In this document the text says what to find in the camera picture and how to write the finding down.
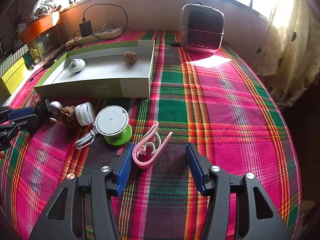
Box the white mushroom-shaped gadget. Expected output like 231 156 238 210
49 101 63 124

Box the brown walnut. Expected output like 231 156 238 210
60 106 76 124

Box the small white lidded jar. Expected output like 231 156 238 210
75 102 95 126

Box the white cable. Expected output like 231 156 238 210
75 127 99 150

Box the pink plastic clip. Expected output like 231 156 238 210
132 122 172 170

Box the white green cable spool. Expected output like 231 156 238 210
95 106 132 146

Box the yellow box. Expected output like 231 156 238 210
1 57 28 98

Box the striped green white box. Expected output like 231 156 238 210
1 44 29 68

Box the black power bank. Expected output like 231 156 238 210
42 45 75 69

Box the white round gadget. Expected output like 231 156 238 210
68 59 86 74

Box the orange shelf tray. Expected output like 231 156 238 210
18 11 60 43

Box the green grey cardboard box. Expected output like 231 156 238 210
34 40 155 99

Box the beige power strip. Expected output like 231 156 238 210
66 28 122 47

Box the plaid pink green blanket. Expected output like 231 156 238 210
1 30 302 239

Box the walnut in box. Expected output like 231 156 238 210
124 51 138 65

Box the cream dotted curtain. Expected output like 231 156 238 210
251 0 319 108

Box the white space heater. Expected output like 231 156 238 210
179 1 225 53

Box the black charger with cable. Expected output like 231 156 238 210
73 3 128 48

